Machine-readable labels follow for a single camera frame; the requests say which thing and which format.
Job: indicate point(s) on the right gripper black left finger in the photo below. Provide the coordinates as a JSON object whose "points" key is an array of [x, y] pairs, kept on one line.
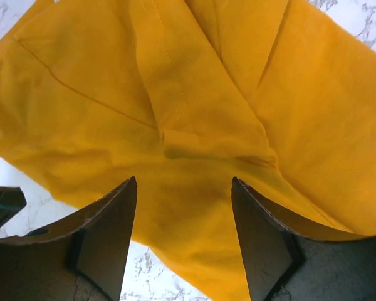
{"points": [[79, 257]]}

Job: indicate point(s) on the green plastic bin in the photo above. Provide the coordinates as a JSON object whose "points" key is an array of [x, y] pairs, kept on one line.
{"points": [[12, 201]]}

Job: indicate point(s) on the mustard yellow t shirt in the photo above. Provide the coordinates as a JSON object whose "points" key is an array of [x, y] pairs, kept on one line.
{"points": [[184, 96]]}

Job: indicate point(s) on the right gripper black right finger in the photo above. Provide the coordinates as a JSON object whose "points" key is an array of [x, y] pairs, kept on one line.
{"points": [[289, 257]]}

